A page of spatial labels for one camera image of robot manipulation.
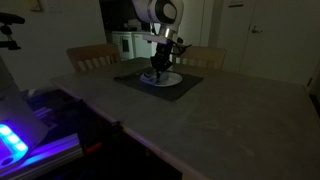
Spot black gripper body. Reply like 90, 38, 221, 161
149, 42, 175, 70

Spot blue towel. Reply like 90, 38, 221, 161
139, 67, 170, 86

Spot robot base with blue lights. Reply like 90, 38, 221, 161
0, 55, 50, 168

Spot white round plate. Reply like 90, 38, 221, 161
145, 71, 184, 88

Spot silver fork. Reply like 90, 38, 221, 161
128, 68, 148, 78

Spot black placemat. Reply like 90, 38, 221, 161
113, 65, 204, 102

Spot white kitchen cabinets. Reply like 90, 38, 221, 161
111, 30, 158, 61

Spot wooden slat-back chair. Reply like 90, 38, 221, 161
171, 45, 227, 71
65, 43, 122, 73

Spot red clamp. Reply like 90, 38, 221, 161
83, 141, 103, 155

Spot white door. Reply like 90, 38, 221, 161
239, 0, 320, 86

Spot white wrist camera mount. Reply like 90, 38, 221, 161
142, 34, 185, 45

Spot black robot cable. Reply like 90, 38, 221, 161
171, 41, 193, 57

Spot metal door handle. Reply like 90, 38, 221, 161
251, 25, 264, 35

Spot aluminium frame rail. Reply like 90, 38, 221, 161
0, 132, 84, 180

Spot wall light switch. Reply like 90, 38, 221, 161
27, 0, 43, 13

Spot black camera on stand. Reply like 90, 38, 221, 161
0, 12, 26, 51

